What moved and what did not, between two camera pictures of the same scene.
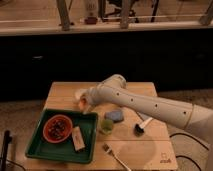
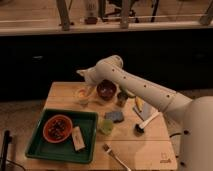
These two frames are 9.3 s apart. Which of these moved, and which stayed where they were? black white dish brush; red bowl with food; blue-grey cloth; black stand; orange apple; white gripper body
Moved: orange apple; white gripper body
Stayed: black stand; red bowl with food; black white dish brush; blue-grey cloth
